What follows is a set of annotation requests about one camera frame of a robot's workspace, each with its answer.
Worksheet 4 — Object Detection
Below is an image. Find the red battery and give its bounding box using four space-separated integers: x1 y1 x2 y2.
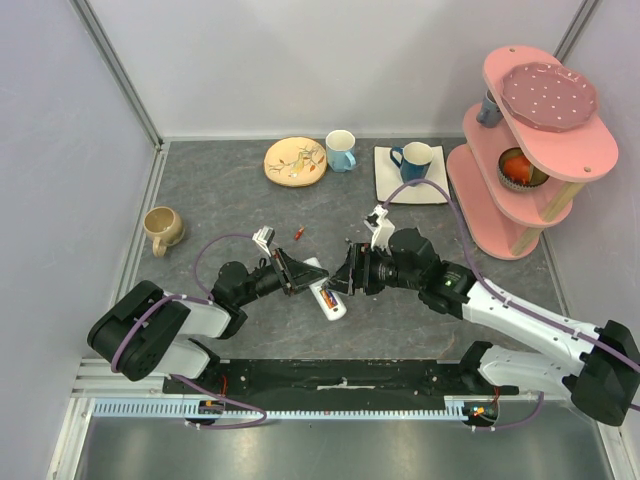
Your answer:
294 227 305 241

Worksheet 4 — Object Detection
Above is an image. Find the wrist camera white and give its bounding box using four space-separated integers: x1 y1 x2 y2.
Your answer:
252 226 275 257
364 205 395 253

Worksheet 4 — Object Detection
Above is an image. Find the yellow floral plate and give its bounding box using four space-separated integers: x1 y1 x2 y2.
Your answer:
263 137 327 188

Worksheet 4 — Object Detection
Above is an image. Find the pink dotted plate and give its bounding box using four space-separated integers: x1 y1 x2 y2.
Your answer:
501 62 599 133

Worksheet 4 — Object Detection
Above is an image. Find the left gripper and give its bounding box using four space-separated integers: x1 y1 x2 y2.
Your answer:
236 245 329 306

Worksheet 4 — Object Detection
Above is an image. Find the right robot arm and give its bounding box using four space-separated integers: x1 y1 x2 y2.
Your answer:
325 229 639 426

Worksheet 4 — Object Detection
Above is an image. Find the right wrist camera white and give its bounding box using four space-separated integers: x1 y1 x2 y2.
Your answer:
364 205 395 253

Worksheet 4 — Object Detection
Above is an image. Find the orange battery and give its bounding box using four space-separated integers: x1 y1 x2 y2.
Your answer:
324 293 338 308

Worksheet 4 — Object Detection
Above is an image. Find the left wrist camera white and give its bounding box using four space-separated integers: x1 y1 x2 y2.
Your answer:
252 226 275 257

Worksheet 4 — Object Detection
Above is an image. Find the white square plate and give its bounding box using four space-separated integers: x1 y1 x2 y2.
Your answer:
374 146 449 205

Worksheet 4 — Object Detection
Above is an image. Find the grey blue cup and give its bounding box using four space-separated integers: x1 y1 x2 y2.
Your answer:
476 90 503 128

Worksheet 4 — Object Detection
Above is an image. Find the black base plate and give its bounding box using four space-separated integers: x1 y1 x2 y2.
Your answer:
193 359 519 411

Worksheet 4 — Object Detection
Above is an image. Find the white slotted cable duct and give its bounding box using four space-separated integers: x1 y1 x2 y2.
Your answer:
92 398 496 421

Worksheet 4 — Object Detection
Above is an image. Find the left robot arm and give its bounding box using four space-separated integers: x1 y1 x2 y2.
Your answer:
87 248 329 393

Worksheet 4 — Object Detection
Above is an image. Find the light blue mug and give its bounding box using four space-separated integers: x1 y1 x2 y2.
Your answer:
325 130 356 173

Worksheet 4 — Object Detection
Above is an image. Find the white remote control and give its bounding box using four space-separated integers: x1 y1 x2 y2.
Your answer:
309 275 347 321

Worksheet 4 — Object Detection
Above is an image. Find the beige ceramic mug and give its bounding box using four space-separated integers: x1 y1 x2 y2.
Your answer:
143 206 185 258

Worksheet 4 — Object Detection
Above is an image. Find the dark blue mug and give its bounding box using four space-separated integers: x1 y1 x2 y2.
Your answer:
389 142 434 183

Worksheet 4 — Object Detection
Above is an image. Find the bowl with fruit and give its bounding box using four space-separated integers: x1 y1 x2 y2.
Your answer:
497 147 549 192

